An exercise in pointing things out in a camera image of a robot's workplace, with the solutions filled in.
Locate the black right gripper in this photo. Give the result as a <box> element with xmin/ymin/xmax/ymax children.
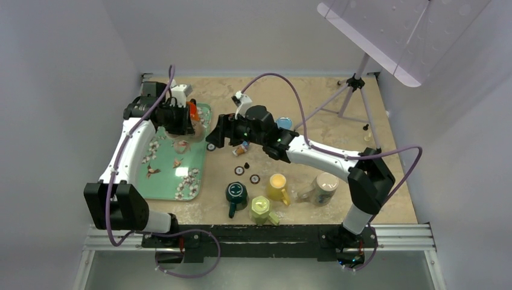
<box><xmin>206</xmin><ymin>111</ymin><xmax>266</xmax><ymax>149</ymax></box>

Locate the orange mug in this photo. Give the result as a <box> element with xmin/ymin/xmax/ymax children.
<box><xmin>186</xmin><ymin>101</ymin><xmax>200</xmax><ymax>122</ymax></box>

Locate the green floral tray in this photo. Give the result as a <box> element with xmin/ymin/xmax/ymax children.
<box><xmin>137</xmin><ymin>127</ymin><xmax>207</xmax><ymax>201</ymax></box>

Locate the blue mug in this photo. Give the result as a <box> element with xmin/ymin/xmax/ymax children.
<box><xmin>276</xmin><ymin>117</ymin><xmax>293</xmax><ymax>130</ymax></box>

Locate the light green hexagonal mug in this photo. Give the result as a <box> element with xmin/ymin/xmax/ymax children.
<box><xmin>250</xmin><ymin>196</ymin><xmax>280</xmax><ymax>226</ymax></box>

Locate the yellow mug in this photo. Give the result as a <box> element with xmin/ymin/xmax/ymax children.
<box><xmin>266</xmin><ymin>173</ymin><xmax>291</xmax><ymax>206</ymax></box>

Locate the cream coral mug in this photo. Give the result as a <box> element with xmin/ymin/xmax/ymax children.
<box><xmin>296</xmin><ymin>172</ymin><xmax>339</xmax><ymax>207</ymax></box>

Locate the grey music stand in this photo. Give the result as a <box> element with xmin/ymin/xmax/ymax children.
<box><xmin>317</xmin><ymin>1</ymin><xmax>493</xmax><ymax>155</ymax></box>

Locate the teal seashell mug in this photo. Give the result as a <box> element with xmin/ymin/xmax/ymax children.
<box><xmin>168</xmin><ymin>129</ymin><xmax>205</xmax><ymax>155</ymax></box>

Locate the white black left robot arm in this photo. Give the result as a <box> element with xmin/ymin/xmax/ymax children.
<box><xmin>83</xmin><ymin>81</ymin><xmax>196</xmax><ymax>247</ymax></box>

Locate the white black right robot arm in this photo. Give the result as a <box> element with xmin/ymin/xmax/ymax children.
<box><xmin>206</xmin><ymin>105</ymin><xmax>395</xmax><ymax>246</ymax></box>

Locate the dark green mug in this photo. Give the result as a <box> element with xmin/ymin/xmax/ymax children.
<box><xmin>225</xmin><ymin>182</ymin><xmax>248</xmax><ymax>219</ymax></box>

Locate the ice cream cone toy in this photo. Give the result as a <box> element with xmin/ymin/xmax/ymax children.
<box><xmin>232</xmin><ymin>141</ymin><xmax>250</xmax><ymax>156</ymax></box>

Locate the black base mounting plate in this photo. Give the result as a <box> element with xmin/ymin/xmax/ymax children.
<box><xmin>141</xmin><ymin>224</ymin><xmax>378</xmax><ymax>267</ymax></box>

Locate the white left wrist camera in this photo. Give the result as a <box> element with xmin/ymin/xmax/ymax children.
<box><xmin>169</xmin><ymin>84</ymin><xmax>193</xmax><ymax>108</ymax></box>

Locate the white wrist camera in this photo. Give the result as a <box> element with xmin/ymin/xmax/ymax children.
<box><xmin>231</xmin><ymin>91</ymin><xmax>252</xmax><ymax>120</ymax></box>
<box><xmin>169</xmin><ymin>84</ymin><xmax>193</xmax><ymax>108</ymax></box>

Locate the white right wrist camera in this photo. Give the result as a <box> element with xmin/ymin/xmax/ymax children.
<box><xmin>231</xmin><ymin>91</ymin><xmax>252</xmax><ymax>120</ymax></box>

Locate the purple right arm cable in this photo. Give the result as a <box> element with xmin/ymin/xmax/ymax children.
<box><xmin>240</xmin><ymin>72</ymin><xmax>424</xmax><ymax>272</ymax></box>

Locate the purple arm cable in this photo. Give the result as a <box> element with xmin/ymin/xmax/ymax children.
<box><xmin>105</xmin><ymin>65</ymin><xmax>222</xmax><ymax>279</ymax></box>
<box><xmin>240</xmin><ymin>72</ymin><xmax>424</xmax><ymax>272</ymax></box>

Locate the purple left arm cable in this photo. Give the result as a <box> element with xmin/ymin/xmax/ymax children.
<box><xmin>105</xmin><ymin>65</ymin><xmax>222</xmax><ymax>279</ymax></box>

